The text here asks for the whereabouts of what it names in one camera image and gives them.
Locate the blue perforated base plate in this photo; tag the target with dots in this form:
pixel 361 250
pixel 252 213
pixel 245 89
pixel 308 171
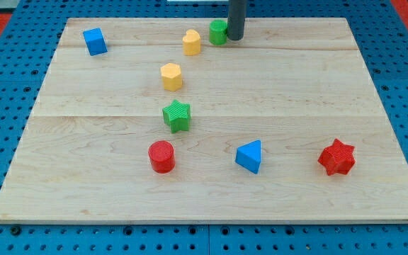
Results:
pixel 28 44

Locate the light wooden board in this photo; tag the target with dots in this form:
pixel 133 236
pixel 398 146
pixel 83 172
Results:
pixel 295 84

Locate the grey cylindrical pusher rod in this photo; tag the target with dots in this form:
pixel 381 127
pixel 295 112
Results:
pixel 236 19

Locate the blue cube block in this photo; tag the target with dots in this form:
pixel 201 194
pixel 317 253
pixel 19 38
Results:
pixel 95 41

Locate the yellow hexagon block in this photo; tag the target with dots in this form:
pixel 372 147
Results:
pixel 171 77

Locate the yellow heart block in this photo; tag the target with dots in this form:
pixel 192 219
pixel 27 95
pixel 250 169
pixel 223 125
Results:
pixel 191 43

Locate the green star block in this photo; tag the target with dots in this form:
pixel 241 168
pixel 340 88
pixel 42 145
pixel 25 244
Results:
pixel 177 116

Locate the red cylinder block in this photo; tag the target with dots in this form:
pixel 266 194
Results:
pixel 161 156

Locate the green cylinder block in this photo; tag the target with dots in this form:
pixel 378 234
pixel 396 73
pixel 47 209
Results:
pixel 218 32

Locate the blue triangle block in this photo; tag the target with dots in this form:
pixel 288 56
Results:
pixel 249 156

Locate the red star block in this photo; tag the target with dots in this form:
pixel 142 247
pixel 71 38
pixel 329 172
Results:
pixel 337 158

